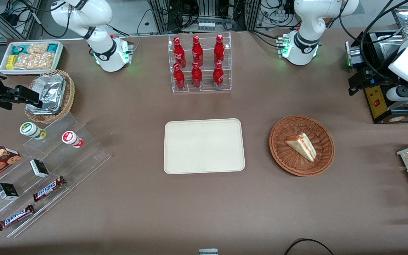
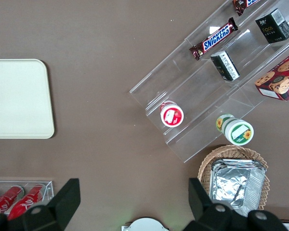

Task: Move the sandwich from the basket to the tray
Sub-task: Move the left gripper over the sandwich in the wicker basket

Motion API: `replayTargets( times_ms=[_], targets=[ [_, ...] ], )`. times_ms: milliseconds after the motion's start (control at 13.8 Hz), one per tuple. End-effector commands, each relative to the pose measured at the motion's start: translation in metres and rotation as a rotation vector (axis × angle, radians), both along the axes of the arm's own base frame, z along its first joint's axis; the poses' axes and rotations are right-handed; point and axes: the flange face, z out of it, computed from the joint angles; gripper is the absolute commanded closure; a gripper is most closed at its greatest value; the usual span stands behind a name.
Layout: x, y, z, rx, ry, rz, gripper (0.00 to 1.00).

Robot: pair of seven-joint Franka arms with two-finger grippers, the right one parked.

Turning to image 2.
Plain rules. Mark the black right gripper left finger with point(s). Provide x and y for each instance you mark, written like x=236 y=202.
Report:
x=60 y=207

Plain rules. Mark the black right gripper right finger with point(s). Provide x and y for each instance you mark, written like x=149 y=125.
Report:
x=207 y=211

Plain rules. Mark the round wicker basket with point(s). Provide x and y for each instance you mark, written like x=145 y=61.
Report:
x=208 y=163

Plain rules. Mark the cream plastic tray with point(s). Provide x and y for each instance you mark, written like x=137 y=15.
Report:
x=19 y=98

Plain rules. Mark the clear acrylic can holder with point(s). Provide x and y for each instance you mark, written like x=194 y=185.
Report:
x=49 y=188

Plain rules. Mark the red Coca-Cola can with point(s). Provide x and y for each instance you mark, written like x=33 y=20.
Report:
x=26 y=202
x=4 y=199

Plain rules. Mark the aluminium foil container stack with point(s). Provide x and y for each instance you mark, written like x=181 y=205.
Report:
x=233 y=185

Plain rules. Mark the green sunflower label cup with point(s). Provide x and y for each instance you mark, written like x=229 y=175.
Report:
x=237 y=131

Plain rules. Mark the red lid strawberry yogurt cup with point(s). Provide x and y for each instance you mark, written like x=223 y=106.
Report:
x=172 y=115

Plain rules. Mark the clear acrylic stepped display rack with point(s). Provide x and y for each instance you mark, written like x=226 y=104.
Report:
x=195 y=79

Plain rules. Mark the black Face carton box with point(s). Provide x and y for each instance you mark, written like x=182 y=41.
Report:
x=225 y=66
x=273 y=26

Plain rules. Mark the red chocolate chip cookie box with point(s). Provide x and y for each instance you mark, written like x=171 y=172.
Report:
x=280 y=79

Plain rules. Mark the Snickers chocolate bar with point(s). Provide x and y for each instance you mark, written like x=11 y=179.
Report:
x=215 y=39
x=243 y=3

